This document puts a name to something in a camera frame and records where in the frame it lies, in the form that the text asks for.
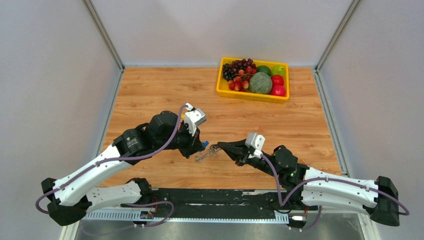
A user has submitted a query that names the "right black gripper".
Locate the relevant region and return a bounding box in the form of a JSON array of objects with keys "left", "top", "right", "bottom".
[{"left": 217, "top": 139, "right": 279, "bottom": 179}]

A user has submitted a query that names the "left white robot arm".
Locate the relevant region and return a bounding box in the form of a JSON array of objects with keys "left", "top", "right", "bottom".
[{"left": 35, "top": 105, "right": 207, "bottom": 226}]

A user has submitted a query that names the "dark grape bunch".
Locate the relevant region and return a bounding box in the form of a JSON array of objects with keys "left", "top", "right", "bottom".
[{"left": 221, "top": 58, "right": 257, "bottom": 81}]

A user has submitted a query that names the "aluminium frame post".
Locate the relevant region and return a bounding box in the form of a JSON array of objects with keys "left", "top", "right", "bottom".
[
  {"left": 81, "top": 0, "right": 125, "bottom": 73},
  {"left": 314, "top": 0, "right": 362, "bottom": 73}
]

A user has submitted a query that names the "left aluminium frame post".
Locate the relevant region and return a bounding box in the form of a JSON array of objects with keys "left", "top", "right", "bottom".
[{"left": 81, "top": 0, "right": 125, "bottom": 73}]

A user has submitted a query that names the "red cherry bunch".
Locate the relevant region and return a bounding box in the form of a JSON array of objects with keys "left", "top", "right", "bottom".
[{"left": 223, "top": 66, "right": 257, "bottom": 92}]

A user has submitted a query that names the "green netted melon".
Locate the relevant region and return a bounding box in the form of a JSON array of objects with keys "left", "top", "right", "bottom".
[{"left": 249, "top": 72, "right": 273, "bottom": 94}]

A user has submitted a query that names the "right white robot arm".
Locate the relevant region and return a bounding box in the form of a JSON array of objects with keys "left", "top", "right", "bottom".
[{"left": 217, "top": 140, "right": 401, "bottom": 227}]

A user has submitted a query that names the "pink red peach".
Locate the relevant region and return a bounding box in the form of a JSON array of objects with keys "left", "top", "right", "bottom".
[{"left": 269, "top": 85, "right": 287, "bottom": 97}]

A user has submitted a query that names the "right aluminium frame post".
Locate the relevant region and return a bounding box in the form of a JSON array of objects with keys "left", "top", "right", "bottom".
[{"left": 314, "top": 0, "right": 362, "bottom": 73}]

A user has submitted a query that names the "white slotted cable duct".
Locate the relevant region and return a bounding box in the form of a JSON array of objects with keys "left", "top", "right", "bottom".
[{"left": 83, "top": 208, "right": 289, "bottom": 224}]

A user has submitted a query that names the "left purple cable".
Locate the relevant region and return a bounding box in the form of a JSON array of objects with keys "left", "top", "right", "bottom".
[{"left": 35, "top": 104, "right": 190, "bottom": 215}]

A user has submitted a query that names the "light green pear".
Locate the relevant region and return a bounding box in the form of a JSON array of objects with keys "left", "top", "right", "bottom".
[{"left": 271, "top": 65, "right": 287, "bottom": 77}]

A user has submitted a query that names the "red apple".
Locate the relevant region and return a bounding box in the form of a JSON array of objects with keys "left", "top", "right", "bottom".
[{"left": 271, "top": 74, "right": 285, "bottom": 86}]

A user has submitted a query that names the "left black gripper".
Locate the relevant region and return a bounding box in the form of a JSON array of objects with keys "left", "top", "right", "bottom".
[{"left": 155, "top": 120, "right": 206, "bottom": 159}]

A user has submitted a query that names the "metal key organizer ring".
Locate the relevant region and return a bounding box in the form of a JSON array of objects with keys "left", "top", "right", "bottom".
[{"left": 194, "top": 145, "right": 222, "bottom": 164}]

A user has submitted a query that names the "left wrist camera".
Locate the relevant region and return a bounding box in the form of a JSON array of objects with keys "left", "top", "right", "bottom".
[{"left": 183, "top": 102, "right": 207, "bottom": 137}]

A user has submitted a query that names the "dark green lime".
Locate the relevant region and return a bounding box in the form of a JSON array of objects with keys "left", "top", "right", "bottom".
[{"left": 256, "top": 65, "right": 272, "bottom": 76}]

